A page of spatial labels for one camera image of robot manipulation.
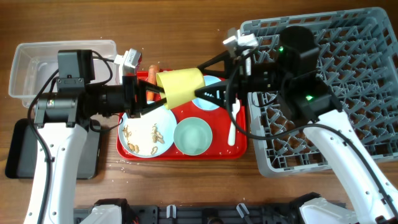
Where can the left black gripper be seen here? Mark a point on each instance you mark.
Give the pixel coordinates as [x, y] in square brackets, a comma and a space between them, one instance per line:
[130, 96]

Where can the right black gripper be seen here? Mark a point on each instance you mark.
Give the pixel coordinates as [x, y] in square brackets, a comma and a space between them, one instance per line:
[238, 81]

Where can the white plastic spoon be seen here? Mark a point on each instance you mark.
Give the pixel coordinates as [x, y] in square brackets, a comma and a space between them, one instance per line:
[232, 131]

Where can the yellow plastic cup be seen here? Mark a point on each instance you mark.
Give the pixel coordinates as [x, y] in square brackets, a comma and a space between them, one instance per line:
[179, 86]

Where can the light blue bowl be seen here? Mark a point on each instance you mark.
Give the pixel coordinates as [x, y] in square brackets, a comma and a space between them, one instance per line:
[203, 104]

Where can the green bowl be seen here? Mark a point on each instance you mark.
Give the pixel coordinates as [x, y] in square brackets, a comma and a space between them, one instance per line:
[193, 136]

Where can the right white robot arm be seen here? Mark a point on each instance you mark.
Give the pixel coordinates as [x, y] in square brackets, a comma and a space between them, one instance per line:
[311, 104]

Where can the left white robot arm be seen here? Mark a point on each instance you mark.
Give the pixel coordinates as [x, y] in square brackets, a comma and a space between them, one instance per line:
[61, 121]

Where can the grey dishwasher rack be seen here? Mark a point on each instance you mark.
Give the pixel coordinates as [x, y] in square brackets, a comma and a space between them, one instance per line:
[358, 59]

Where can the orange carrot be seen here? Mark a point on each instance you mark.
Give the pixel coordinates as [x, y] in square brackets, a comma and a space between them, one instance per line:
[152, 72]

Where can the light blue plate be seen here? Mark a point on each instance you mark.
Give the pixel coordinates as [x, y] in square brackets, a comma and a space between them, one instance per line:
[165, 121]

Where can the red plastic serving tray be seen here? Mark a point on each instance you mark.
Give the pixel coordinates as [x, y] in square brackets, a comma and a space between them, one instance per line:
[219, 122]

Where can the clear plastic storage bin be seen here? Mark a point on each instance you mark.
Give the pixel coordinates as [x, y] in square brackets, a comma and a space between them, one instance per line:
[33, 63]

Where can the black rectangular tray bin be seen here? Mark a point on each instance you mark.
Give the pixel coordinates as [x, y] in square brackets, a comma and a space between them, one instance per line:
[22, 155]

